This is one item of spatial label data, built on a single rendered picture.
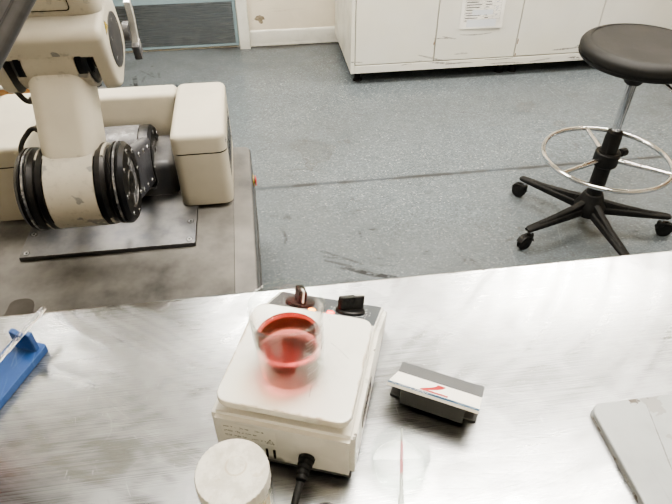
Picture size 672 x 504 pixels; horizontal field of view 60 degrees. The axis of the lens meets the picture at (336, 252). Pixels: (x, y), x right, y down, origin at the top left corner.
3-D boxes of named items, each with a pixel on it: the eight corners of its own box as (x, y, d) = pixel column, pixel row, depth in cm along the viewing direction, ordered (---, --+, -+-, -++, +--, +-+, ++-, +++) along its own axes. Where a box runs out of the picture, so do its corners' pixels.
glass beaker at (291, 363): (285, 332, 56) (279, 267, 50) (340, 363, 53) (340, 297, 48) (236, 382, 51) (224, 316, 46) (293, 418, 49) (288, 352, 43)
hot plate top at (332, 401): (257, 307, 59) (256, 300, 59) (373, 326, 57) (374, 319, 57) (213, 405, 50) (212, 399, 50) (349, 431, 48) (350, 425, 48)
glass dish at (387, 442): (403, 505, 52) (405, 493, 50) (357, 465, 55) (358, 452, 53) (440, 463, 55) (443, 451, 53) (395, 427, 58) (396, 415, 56)
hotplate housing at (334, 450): (278, 306, 70) (274, 256, 65) (386, 324, 68) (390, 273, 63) (209, 477, 54) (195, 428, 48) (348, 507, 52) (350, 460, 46)
